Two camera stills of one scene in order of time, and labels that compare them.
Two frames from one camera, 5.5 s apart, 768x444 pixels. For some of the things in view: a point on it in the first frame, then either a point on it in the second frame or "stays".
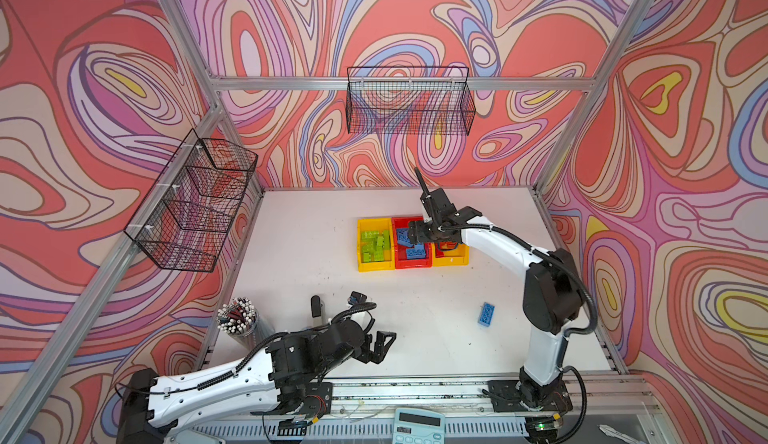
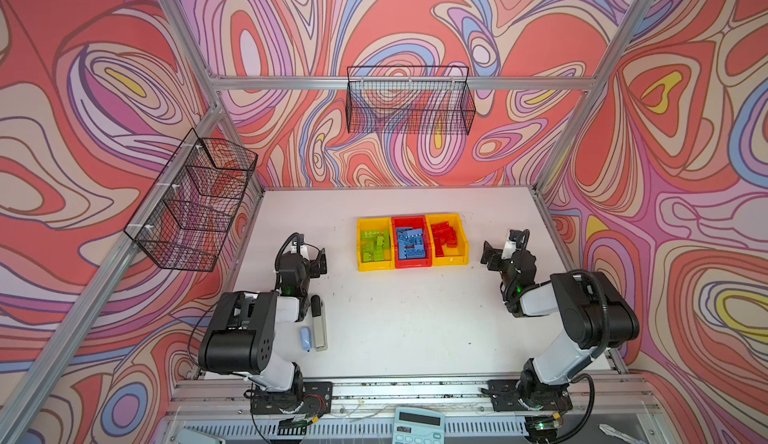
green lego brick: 383,239 stays
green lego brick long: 370,238 stays
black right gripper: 417,233 → 495,254
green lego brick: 378,253 stays
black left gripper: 379,350 → 312,266
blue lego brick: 416,253 stays
